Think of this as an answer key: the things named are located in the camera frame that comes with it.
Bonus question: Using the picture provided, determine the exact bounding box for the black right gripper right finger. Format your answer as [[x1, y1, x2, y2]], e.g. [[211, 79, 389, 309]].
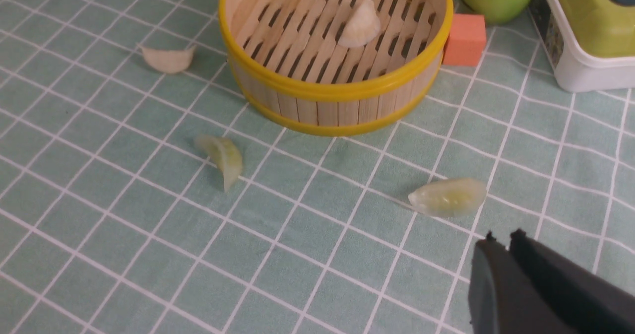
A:
[[509, 229, 635, 334]]

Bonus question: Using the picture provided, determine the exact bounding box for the orange foam cube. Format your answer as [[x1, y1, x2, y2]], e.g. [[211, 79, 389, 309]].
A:
[[443, 13, 486, 67]]

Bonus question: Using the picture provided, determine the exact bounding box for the bamboo steamer tray yellow rim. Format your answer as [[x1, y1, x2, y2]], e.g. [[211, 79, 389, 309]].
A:
[[218, 0, 454, 136]]

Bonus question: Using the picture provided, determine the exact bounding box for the translucent green dumpling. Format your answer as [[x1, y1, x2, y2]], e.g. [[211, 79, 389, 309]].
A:
[[407, 178, 487, 218]]

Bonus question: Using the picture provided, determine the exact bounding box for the pale green dumpling bottom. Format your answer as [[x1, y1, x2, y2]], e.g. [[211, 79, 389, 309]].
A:
[[194, 134, 244, 193]]

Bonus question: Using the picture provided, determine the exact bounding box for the green lidded white box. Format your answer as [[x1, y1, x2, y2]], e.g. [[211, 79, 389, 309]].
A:
[[530, 0, 635, 93]]

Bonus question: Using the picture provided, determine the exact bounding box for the white dumpling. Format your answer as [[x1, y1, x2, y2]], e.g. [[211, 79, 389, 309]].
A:
[[337, 0, 381, 48], [138, 45, 196, 74]]

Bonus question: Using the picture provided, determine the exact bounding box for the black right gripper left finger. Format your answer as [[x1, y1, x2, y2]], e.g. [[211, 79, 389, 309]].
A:
[[468, 232, 580, 334]]

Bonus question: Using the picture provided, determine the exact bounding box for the green checkered tablecloth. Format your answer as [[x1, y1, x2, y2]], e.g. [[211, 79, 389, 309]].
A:
[[0, 0, 634, 334]]

